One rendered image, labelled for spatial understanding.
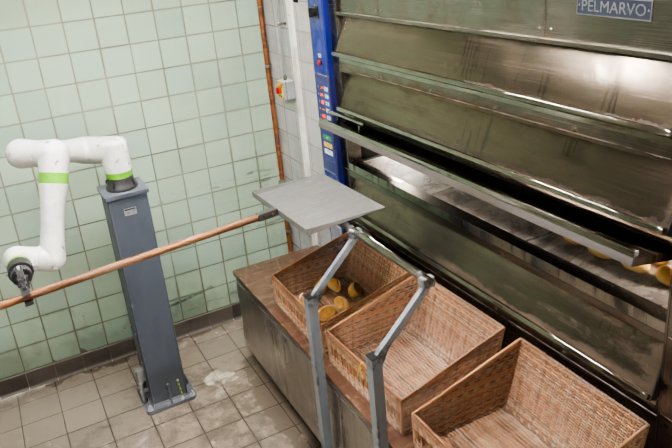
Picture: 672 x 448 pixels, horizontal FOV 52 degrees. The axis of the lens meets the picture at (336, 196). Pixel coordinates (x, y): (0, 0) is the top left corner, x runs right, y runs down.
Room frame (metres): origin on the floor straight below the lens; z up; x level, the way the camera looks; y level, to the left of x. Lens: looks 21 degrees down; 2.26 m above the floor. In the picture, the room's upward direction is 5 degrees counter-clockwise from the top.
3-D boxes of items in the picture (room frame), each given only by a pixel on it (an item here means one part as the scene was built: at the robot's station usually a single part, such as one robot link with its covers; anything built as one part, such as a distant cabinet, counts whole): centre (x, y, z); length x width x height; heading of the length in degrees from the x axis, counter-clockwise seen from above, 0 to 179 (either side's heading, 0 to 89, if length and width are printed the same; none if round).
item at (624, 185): (2.40, -0.48, 1.54); 1.79 x 0.11 x 0.19; 26
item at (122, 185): (3.15, 1.04, 1.23); 0.26 x 0.15 x 0.06; 26
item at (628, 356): (2.40, -0.48, 1.02); 1.79 x 0.11 x 0.19; 26
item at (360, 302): (2.81, 0.02, 0.72); 0.56 x 0.49 x 0.28; 25
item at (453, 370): (2.28, -0.24, 0.72); 0.56 x 0.49 x 0.28; 27
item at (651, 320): (2.41, -0.50, 1.16); 1.80 x 0.06 x 0.04; 26
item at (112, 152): (3.10, 1.02, 1.36); 0.16 x 0.13 x 0.19; 72
